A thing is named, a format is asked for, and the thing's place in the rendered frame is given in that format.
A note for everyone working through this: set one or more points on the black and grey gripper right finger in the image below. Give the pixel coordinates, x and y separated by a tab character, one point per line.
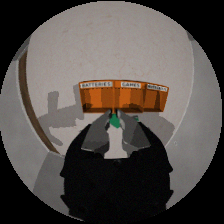
137	137

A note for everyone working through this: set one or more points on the orange bin rack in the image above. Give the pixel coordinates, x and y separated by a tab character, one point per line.
97	96

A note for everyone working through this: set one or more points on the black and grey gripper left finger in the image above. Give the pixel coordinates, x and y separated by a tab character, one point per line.
94	138

